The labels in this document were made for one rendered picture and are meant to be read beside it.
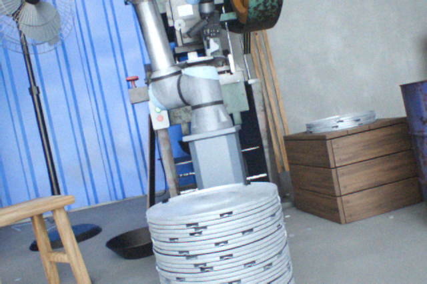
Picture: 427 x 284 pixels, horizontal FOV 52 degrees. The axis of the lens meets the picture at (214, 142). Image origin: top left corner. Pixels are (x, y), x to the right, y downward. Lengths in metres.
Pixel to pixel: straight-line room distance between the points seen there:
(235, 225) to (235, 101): 1.35
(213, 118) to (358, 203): 0.67
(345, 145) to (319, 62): 2.11
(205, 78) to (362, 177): 0.72
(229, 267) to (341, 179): 0.95
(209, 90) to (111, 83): 2.06
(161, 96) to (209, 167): 0.31
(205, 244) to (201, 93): 0.76
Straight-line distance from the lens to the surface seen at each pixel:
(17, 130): 3.58
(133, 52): 3.51
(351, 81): 3.86
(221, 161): 1.47
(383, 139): 1.82
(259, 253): 0.87
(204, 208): 0.90
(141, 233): 2.03
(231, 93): 2.13
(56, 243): 2.42
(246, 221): 0.84
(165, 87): 1.57
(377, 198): 1.81
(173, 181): 2.05
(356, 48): 3.92
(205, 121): 1.48
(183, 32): 2.28
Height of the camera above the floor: 0.49
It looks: 3 degrees down
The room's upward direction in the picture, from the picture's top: 11 degrees counter-clockwise
